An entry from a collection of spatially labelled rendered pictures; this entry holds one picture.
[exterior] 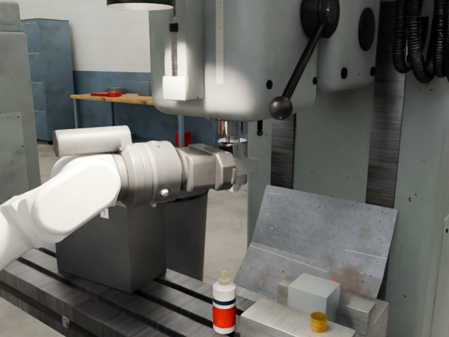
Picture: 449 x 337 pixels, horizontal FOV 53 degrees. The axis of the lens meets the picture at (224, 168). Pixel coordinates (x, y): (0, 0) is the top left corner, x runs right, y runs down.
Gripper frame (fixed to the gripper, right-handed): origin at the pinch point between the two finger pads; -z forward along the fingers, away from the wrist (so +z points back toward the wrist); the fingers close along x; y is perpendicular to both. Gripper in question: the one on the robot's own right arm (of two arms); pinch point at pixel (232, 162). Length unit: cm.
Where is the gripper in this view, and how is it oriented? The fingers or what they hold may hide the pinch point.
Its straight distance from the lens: 71.0
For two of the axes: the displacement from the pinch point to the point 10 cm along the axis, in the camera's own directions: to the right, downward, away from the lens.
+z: -8.5, 1.1, -5.1
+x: -5.2, -2.0, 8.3
